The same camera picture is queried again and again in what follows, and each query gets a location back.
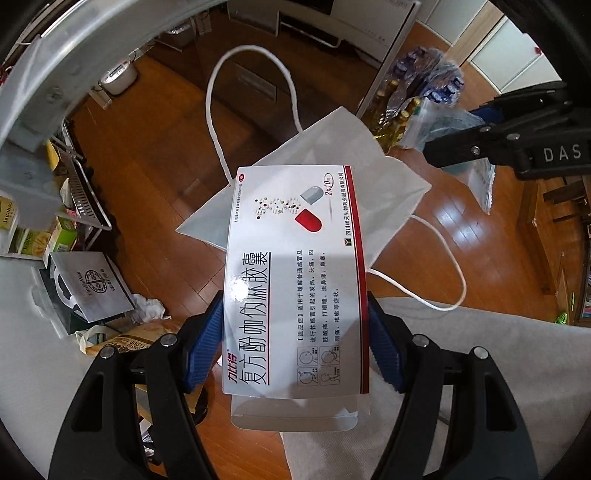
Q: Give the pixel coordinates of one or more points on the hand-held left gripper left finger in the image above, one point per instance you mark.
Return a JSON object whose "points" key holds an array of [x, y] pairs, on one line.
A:
{"points": [[203, 341]]}

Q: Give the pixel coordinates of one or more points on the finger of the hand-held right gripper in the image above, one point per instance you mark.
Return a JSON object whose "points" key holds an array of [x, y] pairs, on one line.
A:
{"points": [[461, 146], [517, 104]]}

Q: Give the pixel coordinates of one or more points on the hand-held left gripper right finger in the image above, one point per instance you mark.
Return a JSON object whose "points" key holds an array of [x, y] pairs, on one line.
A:
{"points": [[385, 350]]}

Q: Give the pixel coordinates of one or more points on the clear plastic bag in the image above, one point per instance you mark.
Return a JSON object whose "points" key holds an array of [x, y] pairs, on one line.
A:
{"points": [[455, 122]]}

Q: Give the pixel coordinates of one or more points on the white and red medicine box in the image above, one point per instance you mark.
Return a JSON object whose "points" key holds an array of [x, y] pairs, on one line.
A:
{"points": [[295, 277]]}

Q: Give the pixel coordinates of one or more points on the white paper bag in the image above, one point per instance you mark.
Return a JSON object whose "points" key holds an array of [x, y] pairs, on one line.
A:
{"points": [[332, 143]]}

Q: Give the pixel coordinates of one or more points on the pack of water bottles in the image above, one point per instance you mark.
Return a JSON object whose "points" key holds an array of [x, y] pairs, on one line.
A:
{"points": [[438, 90]]}

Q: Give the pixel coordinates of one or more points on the small crumpled white tissue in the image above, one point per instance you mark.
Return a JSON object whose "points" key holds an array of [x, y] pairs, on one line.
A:
{"points": [[143, 307]]}

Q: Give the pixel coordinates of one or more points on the cluster of gold-top bottles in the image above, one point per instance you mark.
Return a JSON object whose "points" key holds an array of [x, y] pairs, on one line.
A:
{"points": [[392, 120]]}

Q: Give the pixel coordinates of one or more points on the brown flour bag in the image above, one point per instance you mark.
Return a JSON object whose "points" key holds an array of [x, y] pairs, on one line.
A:
{"points": [[124, 339]]}

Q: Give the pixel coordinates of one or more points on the grey cloth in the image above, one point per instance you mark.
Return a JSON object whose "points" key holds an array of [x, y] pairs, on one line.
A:
{"points": [[508, 332]]}

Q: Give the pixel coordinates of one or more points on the grey printed paper bag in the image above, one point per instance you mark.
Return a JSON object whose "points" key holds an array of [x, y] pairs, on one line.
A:
{"points": [[92, 286]]}

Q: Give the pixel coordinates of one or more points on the white low cabinet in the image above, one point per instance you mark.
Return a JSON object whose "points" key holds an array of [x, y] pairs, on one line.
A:
{"points": [[309, 25]]}

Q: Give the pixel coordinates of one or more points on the stack of yellow boxes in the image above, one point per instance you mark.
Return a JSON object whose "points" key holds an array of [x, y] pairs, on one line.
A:
{"points": [[32, 240]]}

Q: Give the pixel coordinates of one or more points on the white rice cooker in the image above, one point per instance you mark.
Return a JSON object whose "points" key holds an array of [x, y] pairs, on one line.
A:
{"points": [[117, 76]]}

